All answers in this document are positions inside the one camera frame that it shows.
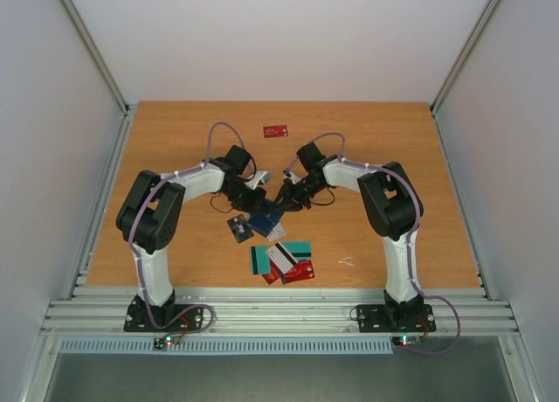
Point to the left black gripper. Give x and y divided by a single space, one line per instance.
254 204

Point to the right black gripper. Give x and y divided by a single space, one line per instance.
296 192

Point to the navy blue card holder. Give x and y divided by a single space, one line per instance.
263 224

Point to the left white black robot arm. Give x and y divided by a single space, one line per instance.
148 220

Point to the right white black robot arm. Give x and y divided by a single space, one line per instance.
393 210

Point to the teal card middle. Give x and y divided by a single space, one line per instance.
301 250

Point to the white card under teal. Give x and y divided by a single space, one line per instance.
281 257

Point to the teal card left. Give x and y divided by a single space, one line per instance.
259 260

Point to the lone red card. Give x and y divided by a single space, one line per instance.
275 131

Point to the red card with chip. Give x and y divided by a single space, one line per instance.
302 271

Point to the red card behind teal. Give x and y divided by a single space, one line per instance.
273 275

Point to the left circuit board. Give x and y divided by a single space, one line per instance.
166 342

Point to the circuit board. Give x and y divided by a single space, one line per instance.
166 342
407 341

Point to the right circuit board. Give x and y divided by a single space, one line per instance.
407 341

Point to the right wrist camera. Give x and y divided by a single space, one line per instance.
290 176

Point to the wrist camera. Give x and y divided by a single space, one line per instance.
261 177
290 176

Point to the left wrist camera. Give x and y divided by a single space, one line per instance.
261 177

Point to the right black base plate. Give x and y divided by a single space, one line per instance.
371 318

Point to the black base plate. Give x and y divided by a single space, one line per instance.
168 318
371 318

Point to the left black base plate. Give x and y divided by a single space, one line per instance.
168 318

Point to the aluminium rail frame front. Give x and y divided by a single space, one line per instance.
278 311

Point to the grey slotted cable duct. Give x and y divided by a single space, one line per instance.
229 346

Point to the left aluminium corner post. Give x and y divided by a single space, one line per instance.
84 35

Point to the aluminium corner post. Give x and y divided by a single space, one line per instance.
84 35
474 36

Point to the right aluminium corner post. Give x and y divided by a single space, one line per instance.
474 36

